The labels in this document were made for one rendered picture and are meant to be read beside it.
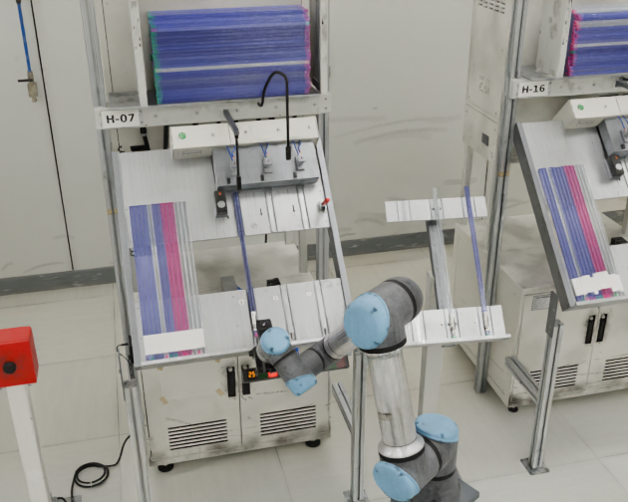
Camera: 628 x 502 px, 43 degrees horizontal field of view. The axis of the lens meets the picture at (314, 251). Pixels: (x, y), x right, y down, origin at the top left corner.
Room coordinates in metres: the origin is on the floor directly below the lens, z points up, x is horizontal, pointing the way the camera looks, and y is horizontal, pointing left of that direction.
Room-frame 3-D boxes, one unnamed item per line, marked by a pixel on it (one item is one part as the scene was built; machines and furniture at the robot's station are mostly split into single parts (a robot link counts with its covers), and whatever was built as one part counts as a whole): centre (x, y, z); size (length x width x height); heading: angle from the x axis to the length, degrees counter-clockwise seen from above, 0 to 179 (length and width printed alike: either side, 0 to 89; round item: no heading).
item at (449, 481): (1.63, -0.31, 0.60); 0.15 x 0.15 x 0.10
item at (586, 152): (2.86, -1.11, 0.65); 1.01 x 0.73 x 1.29; 14
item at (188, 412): (2.68, 0.35, 0.31); 0.70 x 0.65 x 0.62; 104
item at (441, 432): (1.63, -0.31, 0.72); 0.13 x 0.12 x 0.14; 140
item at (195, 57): (2.58, 0.27, 1.52); 0.51 x 0.13 x 0.27; 104
